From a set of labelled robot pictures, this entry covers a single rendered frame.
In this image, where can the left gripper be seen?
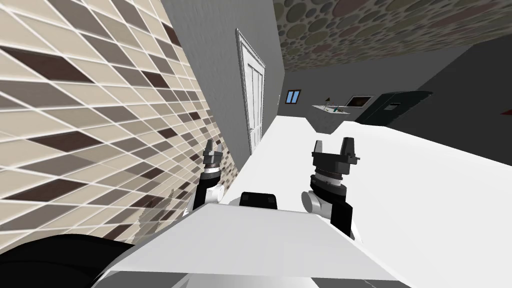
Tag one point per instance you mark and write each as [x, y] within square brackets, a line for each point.
[212, 160]

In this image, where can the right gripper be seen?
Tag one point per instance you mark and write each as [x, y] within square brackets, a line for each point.
[332, 162]

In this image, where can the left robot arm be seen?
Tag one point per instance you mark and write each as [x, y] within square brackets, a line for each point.
[52, 264]

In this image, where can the grey table with small items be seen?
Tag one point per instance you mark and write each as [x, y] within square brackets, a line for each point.
[326, 120]

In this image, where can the white panelled door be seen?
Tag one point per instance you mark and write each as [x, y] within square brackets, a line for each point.
[254, 100]

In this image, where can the small blue window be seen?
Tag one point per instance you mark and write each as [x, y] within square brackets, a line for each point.
[292, 96]

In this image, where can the dark refrigerator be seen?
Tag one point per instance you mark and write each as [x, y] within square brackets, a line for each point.
[390, 107]

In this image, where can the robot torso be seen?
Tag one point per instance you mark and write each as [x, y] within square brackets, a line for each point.
[248, 244]

